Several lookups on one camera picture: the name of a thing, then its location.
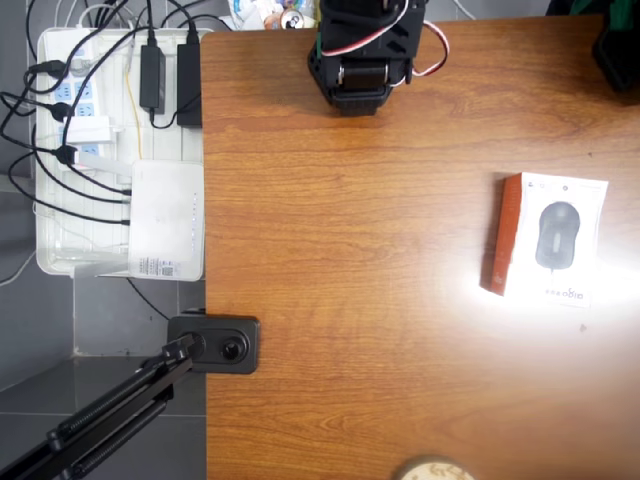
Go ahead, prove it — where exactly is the white power strip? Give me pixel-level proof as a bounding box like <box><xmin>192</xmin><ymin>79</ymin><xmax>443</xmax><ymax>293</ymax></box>
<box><xmin>42</xmin><ymin>42</ymin><xmax>115</xmax><ymax>169</ymax></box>

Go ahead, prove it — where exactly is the round wooden coaster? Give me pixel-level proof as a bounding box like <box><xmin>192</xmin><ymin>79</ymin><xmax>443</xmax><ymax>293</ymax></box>
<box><xmin>394</xmin><ymin>454</ymin><xmax>476</xmax><ymax>480</ymax></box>

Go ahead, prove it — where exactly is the printed plastic bag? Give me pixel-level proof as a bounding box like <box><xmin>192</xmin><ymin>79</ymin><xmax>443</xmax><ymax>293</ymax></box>
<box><xmin>227</xmin><ymin>0</ymin><xmax>321</xmax><ymax>31</ymax></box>

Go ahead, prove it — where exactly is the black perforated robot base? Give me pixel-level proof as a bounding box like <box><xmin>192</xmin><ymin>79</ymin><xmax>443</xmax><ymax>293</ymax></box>
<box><xmin>592</xmin><ymin>0</ymin><xmax>640</xmax><ymax>106</ymax></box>

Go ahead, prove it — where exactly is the slim black power adapter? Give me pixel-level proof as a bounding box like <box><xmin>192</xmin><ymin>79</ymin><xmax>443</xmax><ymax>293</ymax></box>
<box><xmin>138</xmin><ymin>44</ymin><xmax>167</xmax><ymax>114</ymax></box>

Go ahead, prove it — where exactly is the wide black power adapter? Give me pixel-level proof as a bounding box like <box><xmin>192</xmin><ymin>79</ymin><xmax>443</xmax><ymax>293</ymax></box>
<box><xmin>176</xmin><ymin>43</ymin><xmax>204</xmax><ymax>128</ymax></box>

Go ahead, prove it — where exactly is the black stand base clamp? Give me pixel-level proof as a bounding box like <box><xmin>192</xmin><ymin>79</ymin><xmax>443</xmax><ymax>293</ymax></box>
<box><xmin>166</xmin><ymin>313</ymin><xmax>262</xmax><ymax>375</ymax></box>

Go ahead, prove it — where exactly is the white charger plug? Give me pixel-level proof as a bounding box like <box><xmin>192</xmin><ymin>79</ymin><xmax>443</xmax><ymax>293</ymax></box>
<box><xmin>64</xmin><ymin>115</ymin><xmax>114</xmax><ymax>145</ymax></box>

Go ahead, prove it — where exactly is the thin yellow cable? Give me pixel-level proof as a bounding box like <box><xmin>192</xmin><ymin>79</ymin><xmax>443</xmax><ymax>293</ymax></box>
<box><xmin>124</xmin><ymin>42</ymin><xmax>145</xmax><ymax>161</ymax></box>

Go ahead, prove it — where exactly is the white orange mouse box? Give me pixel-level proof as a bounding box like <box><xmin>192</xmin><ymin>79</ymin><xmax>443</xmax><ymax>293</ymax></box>
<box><xmin>478</xmin><ymin>172</ymin><xmax>610</xmax><ymax>309</ymax></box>

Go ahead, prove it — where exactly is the white router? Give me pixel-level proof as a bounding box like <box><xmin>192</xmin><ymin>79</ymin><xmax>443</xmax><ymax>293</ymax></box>
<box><xmin>73</xmin><ymin>152</ymin><xmax>206</xmax><ymax>282</ymax></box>

